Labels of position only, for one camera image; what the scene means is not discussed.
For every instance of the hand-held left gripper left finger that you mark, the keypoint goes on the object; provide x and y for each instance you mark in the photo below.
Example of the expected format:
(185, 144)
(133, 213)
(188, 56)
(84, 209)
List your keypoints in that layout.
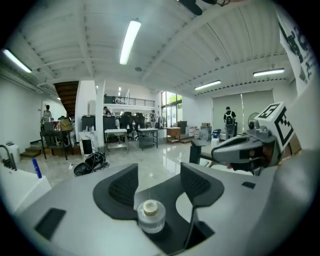
(82, 225)

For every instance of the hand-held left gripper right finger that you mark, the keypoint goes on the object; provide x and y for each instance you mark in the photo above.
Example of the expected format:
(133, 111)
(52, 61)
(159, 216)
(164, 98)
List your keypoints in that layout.
(237, 200)

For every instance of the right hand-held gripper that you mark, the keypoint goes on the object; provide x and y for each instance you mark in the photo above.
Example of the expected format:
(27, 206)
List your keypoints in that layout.
(273, 127)

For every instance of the small clear glass bottle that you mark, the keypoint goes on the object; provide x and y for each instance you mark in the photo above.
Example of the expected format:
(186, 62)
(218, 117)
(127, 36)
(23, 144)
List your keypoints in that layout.
(151, 216)

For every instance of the person's right forearm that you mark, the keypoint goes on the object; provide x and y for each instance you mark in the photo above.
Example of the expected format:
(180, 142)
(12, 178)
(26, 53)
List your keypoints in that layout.
(295, 144)

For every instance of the white pump bottle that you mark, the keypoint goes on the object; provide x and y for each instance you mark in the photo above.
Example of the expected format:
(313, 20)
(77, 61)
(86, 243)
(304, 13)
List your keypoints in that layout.
(215, 142)

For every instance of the blue cylindrical tube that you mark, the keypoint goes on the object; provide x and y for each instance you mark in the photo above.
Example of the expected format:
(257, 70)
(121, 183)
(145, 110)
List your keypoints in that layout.
(36, 168)

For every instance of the standing fan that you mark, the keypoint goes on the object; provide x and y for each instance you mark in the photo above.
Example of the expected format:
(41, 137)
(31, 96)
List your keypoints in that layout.
(252, 120)

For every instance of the wooden desk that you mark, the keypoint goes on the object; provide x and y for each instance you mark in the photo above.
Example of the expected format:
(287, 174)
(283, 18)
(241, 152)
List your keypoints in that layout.
(173, 132)

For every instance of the ceiling tube light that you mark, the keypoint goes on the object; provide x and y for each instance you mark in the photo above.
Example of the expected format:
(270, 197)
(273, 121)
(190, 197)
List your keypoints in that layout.
(16, 60)
(207, 85)
(268, 72)
(130, 42)

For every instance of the white marble side cabinet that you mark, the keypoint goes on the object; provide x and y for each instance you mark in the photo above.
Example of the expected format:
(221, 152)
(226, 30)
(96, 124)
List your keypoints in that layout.
(87, 143)

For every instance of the metal work table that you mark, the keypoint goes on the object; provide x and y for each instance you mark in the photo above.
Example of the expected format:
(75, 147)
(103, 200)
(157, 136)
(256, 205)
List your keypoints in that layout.
(116, 132)
(148, 131)

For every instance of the black table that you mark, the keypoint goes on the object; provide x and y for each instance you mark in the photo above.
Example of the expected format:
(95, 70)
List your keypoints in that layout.
(53, 136)

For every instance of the black bathtub faucet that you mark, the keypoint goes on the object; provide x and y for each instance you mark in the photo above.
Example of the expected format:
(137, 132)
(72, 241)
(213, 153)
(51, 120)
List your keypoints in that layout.
(8, 157)

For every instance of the white portable air conditioner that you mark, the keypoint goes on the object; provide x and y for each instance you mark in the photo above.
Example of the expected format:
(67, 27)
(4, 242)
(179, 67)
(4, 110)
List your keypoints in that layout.
(11, 150)

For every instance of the black balcony railing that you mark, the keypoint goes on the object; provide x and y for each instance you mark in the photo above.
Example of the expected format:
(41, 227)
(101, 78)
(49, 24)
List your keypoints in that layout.
(132, 101)

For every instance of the person's white printed shirt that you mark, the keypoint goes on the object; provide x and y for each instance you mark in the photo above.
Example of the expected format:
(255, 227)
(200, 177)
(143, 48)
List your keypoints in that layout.
(300, 50)

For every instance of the wooden staircase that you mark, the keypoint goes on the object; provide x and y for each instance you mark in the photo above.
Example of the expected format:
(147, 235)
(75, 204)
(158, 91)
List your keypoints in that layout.
(67, 95)

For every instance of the black head-worn camera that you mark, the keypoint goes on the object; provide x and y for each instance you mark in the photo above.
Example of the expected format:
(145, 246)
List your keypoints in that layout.
(192, 6)

